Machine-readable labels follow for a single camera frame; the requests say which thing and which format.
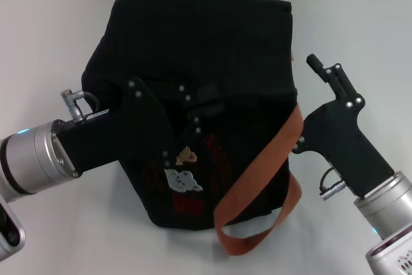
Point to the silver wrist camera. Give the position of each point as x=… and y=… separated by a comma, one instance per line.
x=11, y=233
x=391, y=252

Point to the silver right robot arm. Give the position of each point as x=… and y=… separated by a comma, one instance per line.
x=386, y=204

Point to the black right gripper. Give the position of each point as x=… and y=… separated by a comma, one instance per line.
x=338, y=136

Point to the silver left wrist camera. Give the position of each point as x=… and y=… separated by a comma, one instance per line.
x=11, y=233

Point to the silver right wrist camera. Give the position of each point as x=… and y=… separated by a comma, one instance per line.
x=391, y=252

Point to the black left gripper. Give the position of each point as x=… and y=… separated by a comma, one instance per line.
x=135, y=133

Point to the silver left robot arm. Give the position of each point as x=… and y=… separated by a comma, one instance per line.
x=32, y=159

